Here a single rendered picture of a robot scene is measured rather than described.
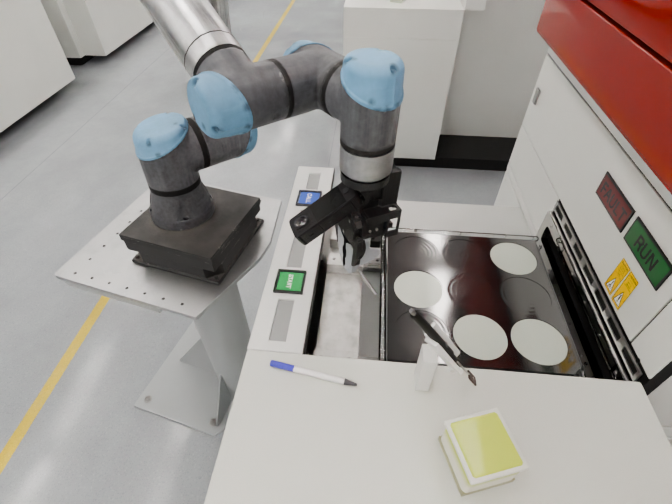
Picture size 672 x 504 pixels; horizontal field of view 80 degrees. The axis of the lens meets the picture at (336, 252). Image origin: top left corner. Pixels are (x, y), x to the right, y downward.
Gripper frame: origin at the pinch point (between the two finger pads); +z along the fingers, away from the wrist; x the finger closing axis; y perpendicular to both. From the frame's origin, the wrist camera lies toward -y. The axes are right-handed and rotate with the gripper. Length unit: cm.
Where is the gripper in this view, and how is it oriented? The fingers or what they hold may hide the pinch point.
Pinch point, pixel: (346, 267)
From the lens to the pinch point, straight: 71.2
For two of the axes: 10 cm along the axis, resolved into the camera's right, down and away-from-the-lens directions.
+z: -0.2, 7.0, 7.1
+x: -3.9, -6.6, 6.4
